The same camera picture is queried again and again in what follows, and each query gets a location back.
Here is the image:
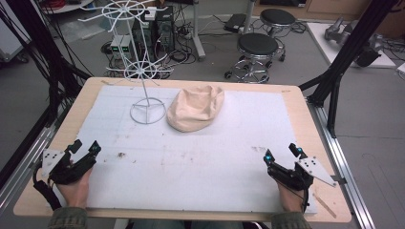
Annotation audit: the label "large black round stool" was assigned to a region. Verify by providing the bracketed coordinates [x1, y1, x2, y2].
[224, 31, 287, 85]

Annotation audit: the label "grey robot part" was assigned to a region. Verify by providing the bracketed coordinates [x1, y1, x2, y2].
[324, 16, 355, 46]

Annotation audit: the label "person's left hand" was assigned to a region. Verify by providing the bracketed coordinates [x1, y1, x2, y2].
[56, 167, 94, 210]

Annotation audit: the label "flat black box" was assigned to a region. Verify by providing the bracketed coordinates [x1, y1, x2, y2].
[223, 12, 247, 33]

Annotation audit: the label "aluminium rail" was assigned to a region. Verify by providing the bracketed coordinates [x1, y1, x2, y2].
[0, 104, 71, 209]
[306, 97, 377, 229]

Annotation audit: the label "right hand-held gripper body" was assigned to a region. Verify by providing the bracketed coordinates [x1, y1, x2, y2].
[266, 156, 338, 193]

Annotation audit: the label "white power strip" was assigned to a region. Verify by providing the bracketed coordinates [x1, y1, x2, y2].
[143, 5, 158, 21]

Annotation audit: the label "small black round stool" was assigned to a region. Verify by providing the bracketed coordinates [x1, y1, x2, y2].
[259, 8, 298, 36]

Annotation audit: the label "black computer tower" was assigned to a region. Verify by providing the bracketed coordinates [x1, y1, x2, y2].
[131, 5, 176, 62]

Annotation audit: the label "thin wooden stick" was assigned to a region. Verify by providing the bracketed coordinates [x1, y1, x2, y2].
[312, 191, 338, 219]

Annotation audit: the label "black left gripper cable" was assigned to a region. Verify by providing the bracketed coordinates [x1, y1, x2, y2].
[32, 164, 62, 212]

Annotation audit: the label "black metal frame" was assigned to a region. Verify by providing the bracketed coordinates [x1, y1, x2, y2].
[298, 0, 401, 138]
[0, 0, 94, 129]

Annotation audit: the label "grey box with green lights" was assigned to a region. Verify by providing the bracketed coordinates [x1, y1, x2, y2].
[110, 33, 133, 61]

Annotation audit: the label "white table mat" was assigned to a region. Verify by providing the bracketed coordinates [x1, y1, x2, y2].
[75, 85, 319, 215]

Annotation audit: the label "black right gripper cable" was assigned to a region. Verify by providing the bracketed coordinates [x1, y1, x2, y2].
[301, 186, 311, 214]

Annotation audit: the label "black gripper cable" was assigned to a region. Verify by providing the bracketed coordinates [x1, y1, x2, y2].
[32, 164, 62, 212]
[301, 186, 311, 214]

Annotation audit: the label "black floor cables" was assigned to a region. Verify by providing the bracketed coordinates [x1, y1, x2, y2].
[157, 18, 196, 80]

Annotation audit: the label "person's right hand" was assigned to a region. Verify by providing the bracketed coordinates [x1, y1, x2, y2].
[276, 181, 308, 214]

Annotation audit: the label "beige cloth hat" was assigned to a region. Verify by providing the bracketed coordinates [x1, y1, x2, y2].
[166, 84, 225, 134]

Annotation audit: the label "white floor platform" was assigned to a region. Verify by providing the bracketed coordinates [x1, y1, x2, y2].
[306, 21, 396, 70]

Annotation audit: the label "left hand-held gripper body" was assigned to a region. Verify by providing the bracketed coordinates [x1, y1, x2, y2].
[41, 148, 97, 186]

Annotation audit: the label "white wire hat rack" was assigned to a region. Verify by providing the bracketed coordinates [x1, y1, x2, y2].
[77, 0, 175, 125]

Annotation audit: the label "grey metal table leg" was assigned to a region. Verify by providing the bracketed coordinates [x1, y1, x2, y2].
[190, 0, 207, 62]

